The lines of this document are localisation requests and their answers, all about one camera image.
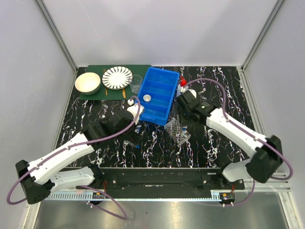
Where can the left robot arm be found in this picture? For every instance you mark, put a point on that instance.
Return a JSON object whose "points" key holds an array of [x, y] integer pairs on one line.
{"points": [[41, 177]]}

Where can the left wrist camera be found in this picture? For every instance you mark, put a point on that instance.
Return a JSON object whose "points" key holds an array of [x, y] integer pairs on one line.
{"points": [[133, 109]]}

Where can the striped white plate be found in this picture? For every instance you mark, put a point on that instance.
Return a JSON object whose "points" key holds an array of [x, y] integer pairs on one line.
{"points": [[117, 78]]}

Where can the blue compartment bin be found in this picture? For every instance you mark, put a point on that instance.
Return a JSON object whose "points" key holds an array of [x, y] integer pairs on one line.
{"points": [[161, 85]]}

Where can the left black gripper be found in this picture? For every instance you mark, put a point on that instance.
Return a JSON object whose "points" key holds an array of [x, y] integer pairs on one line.
{"points": [[133, 131]]}

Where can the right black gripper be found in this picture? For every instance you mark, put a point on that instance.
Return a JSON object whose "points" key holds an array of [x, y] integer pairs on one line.
{"points": [[183, 120]]}

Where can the squeeze bottle red cap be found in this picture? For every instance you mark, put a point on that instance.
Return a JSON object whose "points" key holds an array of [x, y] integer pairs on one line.
{"points": [[182, 83]]}

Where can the white ceramic bowl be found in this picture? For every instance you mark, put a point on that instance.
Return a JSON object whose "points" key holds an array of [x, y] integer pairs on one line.
{"points": [[88, 83]]}

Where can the small white crucible cup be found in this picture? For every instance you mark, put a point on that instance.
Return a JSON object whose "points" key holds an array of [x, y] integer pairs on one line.
{"points": [[147, 98]]}

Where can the green placemat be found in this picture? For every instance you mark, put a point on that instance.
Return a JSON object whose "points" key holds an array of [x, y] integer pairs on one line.
{"points": [[113, 94]]}

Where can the gold knife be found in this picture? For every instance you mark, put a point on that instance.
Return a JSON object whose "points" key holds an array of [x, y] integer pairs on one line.
{"points": [[124, 93]]}

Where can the clear drinking glass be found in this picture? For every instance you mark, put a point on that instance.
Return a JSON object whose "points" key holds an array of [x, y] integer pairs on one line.
{"points": [[136, 83]]}

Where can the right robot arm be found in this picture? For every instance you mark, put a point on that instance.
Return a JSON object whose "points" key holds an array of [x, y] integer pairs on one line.
{"points": [[264, 153]]}

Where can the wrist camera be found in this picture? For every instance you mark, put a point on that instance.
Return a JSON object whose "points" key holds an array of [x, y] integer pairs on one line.
{"points": [[133, 109], [186, 89]]}

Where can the clear tube rack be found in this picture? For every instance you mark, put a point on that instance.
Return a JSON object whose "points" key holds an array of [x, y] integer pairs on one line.
{"points": [[174, 129]]}

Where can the gold fork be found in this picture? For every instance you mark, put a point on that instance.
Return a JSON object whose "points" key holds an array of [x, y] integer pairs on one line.
{"points": [[106, 92]]}

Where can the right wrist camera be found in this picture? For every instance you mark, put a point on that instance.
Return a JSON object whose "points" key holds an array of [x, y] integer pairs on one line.
{"points": [[186, 89]]}

